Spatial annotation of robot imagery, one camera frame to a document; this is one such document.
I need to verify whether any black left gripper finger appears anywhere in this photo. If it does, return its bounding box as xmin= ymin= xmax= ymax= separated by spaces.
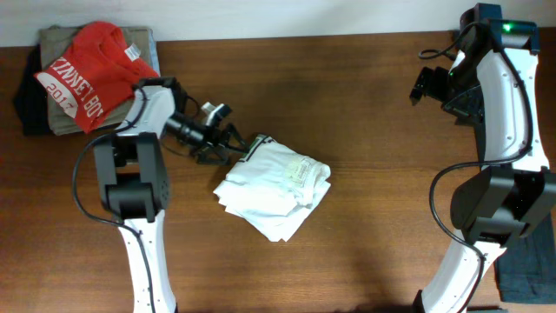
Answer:
xmin=223 ymin=123 xmax=249 ymax=153
xmin=216 ymin=145 xmax=249 ymax=165

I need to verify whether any white t-shirt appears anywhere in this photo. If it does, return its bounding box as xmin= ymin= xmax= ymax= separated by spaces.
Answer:
xmin=214 ymin=134 xmax=331 ymax=242

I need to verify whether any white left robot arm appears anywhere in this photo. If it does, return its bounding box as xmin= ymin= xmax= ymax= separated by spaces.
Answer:
xmin=93 ymin=77 xmax=248 ymax=313

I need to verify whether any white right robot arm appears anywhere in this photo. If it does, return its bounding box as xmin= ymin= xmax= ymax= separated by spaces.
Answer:
xmin=410 ymin=3 xmax=555 ymax=312

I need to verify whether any red folded printed t-shirt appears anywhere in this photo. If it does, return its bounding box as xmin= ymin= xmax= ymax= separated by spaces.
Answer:
xmin=34 ymin=21 xmax=161 ymax=135

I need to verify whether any black garment with white letters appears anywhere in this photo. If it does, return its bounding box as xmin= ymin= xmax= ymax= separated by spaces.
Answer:
xmin=451 ymin=28 xmax=556 ymax=304

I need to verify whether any black folded garment under stack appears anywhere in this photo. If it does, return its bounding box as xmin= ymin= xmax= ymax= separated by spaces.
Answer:
xmin=12 ymin=45 xmax=53 ymax=136

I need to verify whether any olive folded garment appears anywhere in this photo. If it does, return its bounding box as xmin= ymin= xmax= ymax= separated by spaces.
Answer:
xmin=38 ymin=25 xmax=162 ymax=137

